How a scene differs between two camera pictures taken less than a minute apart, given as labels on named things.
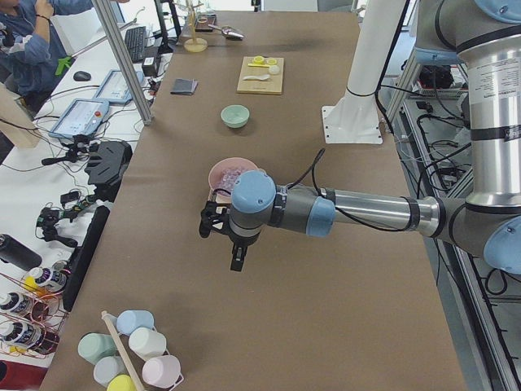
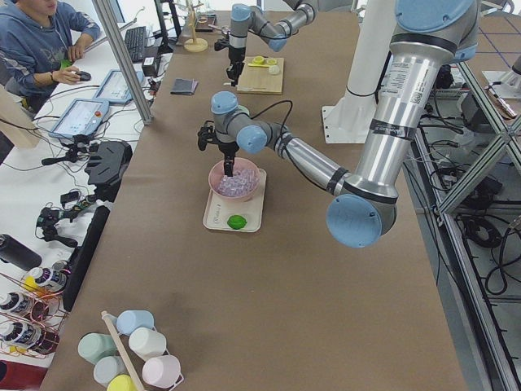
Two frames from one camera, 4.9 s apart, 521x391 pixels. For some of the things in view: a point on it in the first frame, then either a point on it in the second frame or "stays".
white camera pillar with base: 356,119 stays
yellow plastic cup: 121,383 stays
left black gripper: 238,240 -> 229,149
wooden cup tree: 194,45 stays
